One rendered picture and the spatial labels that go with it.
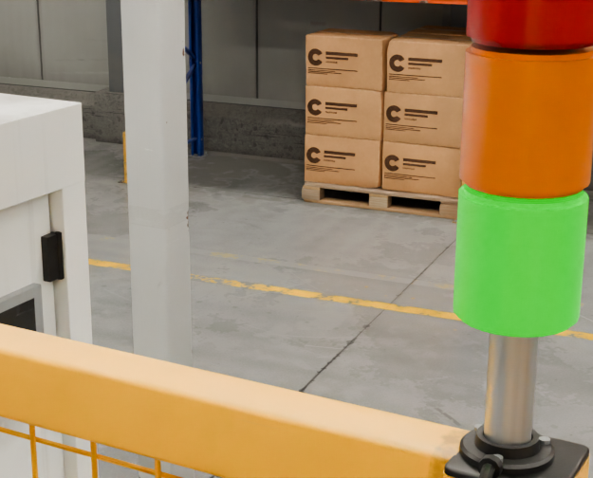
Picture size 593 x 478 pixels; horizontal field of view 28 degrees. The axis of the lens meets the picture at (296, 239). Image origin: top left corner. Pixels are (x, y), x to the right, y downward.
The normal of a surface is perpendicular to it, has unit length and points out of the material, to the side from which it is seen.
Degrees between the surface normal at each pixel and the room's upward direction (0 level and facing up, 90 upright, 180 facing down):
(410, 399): 0
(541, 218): 90
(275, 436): 90
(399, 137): 92
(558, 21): 90
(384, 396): 0
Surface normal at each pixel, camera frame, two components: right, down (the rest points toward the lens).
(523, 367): 0.29, 0.29
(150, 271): -0.47, 0.25
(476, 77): -0.91, 0.11
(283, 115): -0.24, -0.59
